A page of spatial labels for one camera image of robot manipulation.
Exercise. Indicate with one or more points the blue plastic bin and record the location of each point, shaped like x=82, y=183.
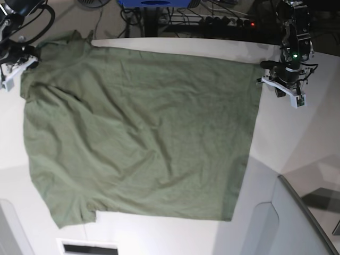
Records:
x=154, y=3

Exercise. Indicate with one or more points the black power strip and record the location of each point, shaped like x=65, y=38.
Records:
x=193, y=20

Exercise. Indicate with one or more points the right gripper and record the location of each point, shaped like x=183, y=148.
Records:
x=12, y=54

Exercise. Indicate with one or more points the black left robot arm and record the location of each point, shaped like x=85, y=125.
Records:
x=296, y=43

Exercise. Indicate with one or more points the green t-shirt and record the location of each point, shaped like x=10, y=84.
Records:
x=155, y=134

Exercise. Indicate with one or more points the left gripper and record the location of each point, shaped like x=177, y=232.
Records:
x=289, y=74

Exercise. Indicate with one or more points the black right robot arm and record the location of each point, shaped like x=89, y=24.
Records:
x=16, y=15

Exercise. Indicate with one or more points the grey table leg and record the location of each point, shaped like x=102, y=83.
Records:
x=151, y=17

